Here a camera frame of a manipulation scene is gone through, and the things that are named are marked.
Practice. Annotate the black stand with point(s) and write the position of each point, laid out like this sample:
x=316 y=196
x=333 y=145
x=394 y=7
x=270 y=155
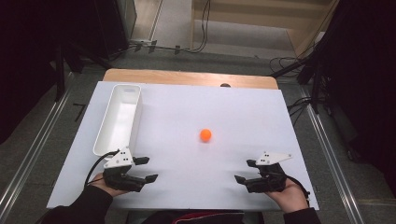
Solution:
x=59 y=71
x=315 y=84

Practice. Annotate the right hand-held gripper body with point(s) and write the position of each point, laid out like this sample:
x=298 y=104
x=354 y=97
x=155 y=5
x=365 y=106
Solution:
x=269 y=179

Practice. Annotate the white plastic bin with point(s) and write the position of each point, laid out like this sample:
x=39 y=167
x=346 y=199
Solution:
x=120 y=119

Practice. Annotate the person's dark clothing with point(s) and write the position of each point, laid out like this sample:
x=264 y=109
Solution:
x=199 y=217

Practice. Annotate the person's left hand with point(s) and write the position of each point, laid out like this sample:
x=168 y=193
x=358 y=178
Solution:
x=100 y=184

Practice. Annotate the dark cabinet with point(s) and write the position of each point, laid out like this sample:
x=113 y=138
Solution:
x=115 y=25

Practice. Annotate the orange ball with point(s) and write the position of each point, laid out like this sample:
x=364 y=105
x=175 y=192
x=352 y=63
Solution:
x=205 y=135

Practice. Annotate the white board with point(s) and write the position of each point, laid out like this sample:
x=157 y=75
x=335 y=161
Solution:
x=218 y=174

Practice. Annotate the wooden table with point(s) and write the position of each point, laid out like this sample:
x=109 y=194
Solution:
x=174 y=76

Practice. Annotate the person's right hand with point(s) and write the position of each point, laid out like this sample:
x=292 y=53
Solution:
x=289 y=197

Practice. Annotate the aluminium floor rail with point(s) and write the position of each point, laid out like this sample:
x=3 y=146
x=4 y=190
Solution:
x=34 y=143
x=333 y=161

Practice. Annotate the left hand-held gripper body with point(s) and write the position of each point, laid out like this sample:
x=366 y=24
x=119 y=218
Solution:
x=118 y=175

